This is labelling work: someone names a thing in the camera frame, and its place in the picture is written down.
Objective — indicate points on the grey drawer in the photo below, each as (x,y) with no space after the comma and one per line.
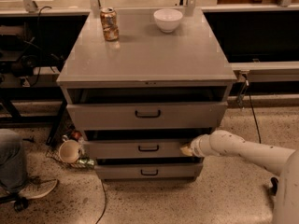
(147,108)
(134,144)
(149,168)

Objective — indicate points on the black office chair base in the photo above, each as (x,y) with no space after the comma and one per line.
(20,203)

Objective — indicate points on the white ceramic bowl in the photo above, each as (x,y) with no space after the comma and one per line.
(167,20)

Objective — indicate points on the wire basket on floor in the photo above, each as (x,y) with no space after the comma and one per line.
(83,162)

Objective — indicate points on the grey bottom drawer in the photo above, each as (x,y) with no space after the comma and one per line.
(149,168)

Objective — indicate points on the person leg in jeans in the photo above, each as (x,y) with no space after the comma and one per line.
(13,166)

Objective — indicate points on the foam gripper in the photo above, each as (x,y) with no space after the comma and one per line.
(197,146)

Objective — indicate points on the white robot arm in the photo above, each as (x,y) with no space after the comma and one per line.
(280,161)

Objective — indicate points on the white cup on floor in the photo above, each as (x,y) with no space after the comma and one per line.
(69,151)

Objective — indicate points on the orange soda can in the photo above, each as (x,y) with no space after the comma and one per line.
(108,18)

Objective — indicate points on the grey sneaker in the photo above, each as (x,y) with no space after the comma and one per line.
(38,189)

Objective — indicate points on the grey drawer cabinet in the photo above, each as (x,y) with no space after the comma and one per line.
(146,57)

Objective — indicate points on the grey top drawer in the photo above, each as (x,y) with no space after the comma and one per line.
(147,108)

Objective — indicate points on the black equipment on left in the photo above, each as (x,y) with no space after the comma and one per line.
(20,55)

